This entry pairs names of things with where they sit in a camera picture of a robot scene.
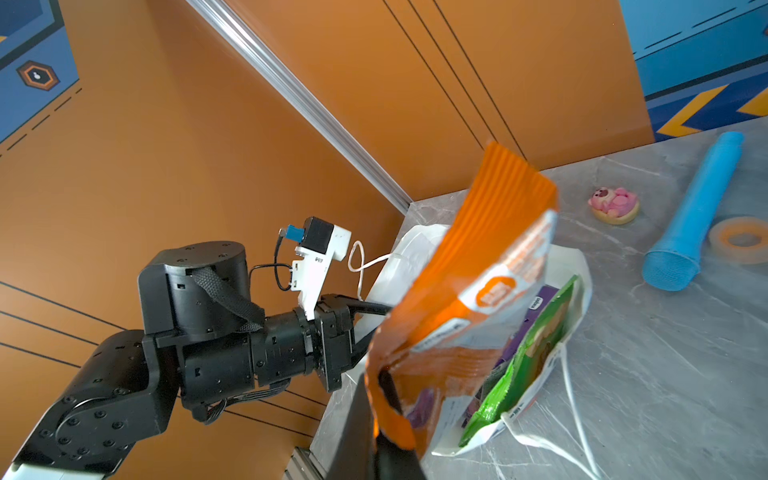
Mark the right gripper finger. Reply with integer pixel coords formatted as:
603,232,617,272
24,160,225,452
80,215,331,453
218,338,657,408
325,377,426,480

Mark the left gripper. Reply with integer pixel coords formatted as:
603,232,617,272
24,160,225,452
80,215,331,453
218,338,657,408
251,295,391,392

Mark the orange Fox's fruits candy bag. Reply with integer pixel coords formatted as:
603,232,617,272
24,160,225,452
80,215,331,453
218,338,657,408
364,142,558,456

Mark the white floral paper bag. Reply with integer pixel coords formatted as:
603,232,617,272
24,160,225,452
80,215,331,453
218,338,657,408
361,212,592,479

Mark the green Lays chips bag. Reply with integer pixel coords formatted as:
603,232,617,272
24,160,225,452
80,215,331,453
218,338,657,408
459,275,581,447

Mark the purple Fox's candy bag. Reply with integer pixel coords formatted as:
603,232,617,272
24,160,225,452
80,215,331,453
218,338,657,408
494,285,558,367

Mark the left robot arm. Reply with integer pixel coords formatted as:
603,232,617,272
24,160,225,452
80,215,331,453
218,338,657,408
6,241,389,479

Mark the pink toy cupcake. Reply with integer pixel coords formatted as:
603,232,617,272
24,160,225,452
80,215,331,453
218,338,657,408
587,187,640,226

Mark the blue toy microphone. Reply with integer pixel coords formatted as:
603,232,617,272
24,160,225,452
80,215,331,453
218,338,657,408
642,132,744,292

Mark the left aluminium corner post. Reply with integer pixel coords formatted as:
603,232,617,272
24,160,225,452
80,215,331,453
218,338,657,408
189,0,412,214

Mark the orange tape ring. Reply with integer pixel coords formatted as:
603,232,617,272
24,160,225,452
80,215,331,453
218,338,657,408
708,216,768,266

